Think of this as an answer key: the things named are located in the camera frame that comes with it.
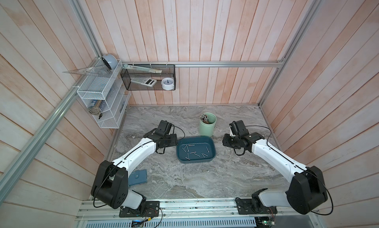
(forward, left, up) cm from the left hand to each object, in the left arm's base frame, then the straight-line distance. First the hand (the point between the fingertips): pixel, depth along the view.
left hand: (172, 142), depth 87 cm
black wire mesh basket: (+45, +4, +20) cm, 50 cm away
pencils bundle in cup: (+13, -20, +7) cm, 25 cm away
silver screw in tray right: (+1, -22, -9) cm, 24 cm away
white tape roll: (+33, +4, +18) cm, 38 cm away
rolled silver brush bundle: (+7, +40, +20) cm, 45 cm away
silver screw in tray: (-3, -14, -9) cm, 17 cm away
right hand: (+1, -31, +1) cm, 31 cm away
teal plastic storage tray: (+1, -15, -10) cm, 18 cm away
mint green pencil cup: (+10, -22, -1) cm, 25 cm away
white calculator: (+38, +20, +17) cm, 46 cm away
